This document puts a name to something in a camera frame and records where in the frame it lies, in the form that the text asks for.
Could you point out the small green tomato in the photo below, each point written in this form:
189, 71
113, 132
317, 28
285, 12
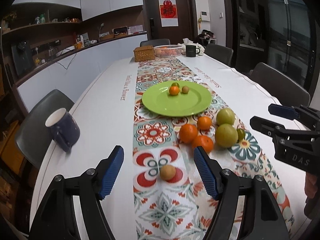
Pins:
241, 134
175, 84

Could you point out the small orange mandarin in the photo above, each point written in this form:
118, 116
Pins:
174, 90

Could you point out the patterned table runner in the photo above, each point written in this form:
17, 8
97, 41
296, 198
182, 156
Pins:
180, 208

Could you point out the small green tomato front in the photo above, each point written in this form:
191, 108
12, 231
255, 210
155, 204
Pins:
175, 84

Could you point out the grey chair right far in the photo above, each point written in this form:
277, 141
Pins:
220, 53

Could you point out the black bag on stool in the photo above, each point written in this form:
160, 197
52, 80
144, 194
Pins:
205, 37

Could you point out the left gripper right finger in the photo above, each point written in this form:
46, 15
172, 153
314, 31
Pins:
261, 219

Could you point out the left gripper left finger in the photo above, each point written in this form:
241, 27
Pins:
55, 217

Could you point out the orange mandarin back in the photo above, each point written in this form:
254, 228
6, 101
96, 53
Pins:
204, 123

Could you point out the white kitchen counter cabinet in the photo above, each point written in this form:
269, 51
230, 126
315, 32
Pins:
73, 74

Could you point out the red fu calendar poster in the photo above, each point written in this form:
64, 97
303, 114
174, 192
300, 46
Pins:
168, 13

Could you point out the brown longan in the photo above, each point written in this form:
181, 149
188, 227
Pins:
167, 172
185, 90

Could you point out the small green tomato back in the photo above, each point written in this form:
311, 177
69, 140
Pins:
241, 134

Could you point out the white intercom panel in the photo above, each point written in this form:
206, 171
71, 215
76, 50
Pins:
205, 16

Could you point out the person's right hand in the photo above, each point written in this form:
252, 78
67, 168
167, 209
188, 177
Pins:
311, 209

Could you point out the white tissue cloth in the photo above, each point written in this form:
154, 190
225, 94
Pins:
186, 41

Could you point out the grey chair left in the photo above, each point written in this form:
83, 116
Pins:
33, 137

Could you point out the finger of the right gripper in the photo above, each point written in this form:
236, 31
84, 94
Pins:
266, 127
307, 116

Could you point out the green apple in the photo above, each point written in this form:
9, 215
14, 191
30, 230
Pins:
225, 116

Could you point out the grey chair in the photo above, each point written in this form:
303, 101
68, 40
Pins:
288, 92
220, 53
33, 137

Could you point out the yellow-green pear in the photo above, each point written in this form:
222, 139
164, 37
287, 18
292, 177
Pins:
226, 136

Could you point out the grey chair right near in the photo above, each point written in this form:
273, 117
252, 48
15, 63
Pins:
288, 92

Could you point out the white desk lamp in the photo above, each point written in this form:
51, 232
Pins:
101, 26

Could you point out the grey chair table end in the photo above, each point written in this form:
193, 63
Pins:
156, 42

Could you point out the dark brown door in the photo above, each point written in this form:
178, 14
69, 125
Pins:
187, 26

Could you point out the black mug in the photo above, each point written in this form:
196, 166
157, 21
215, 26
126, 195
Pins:
191, 50

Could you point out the black water dispenser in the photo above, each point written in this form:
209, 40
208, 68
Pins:
23, 58

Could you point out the green plate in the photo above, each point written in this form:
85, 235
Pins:
157, 99

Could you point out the dark blue mug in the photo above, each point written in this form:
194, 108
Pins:
63, 128

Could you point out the wicker basket box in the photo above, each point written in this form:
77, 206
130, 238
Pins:
144, 53

